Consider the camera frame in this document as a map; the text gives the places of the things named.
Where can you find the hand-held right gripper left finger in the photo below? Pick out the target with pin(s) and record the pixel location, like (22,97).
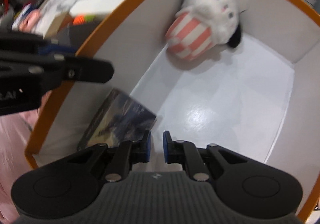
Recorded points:
(147,145)

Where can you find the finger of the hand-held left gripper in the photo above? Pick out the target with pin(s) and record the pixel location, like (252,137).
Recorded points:
(57,49)
(87,70)

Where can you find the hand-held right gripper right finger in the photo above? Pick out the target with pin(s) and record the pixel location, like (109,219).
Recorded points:
(166,147)

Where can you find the dark printed case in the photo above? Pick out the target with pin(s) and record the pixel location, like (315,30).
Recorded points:
(120,119)

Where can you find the orange box with white inside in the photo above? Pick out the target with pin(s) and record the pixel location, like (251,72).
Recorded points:
(212,104)

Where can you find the white plush dog striped cup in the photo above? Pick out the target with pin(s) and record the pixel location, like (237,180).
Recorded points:
(200,26)

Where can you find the open brown cardboard box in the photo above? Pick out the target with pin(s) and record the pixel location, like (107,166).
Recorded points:
(58,23)

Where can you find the orange puzzle cube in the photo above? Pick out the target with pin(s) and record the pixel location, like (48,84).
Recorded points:
(81,19)

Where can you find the pink soft item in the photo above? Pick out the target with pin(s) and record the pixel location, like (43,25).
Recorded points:
(31,20)

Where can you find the blue and white booklet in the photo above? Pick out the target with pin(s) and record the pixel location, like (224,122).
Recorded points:
(22,13)

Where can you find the pink garment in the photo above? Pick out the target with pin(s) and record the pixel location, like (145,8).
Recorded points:
(12,154)

